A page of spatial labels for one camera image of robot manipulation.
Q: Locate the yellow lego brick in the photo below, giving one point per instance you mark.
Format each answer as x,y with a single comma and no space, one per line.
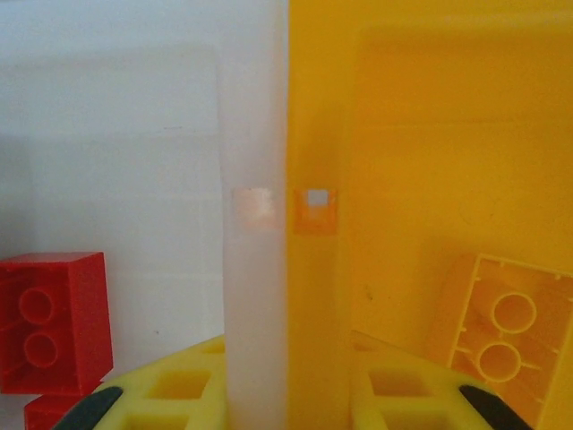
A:
510,309

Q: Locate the red lego brick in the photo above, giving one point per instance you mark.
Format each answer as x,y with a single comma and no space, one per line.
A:
80,322
49,414

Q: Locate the yellow plastic bin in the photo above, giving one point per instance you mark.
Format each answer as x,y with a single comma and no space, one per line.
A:
403,134

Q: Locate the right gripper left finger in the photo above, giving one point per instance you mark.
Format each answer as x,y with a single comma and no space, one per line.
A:
179,394

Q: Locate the white plastic bin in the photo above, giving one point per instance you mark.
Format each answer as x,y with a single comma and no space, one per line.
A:
134,134

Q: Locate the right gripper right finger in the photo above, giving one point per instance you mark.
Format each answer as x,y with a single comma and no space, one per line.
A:
403,394

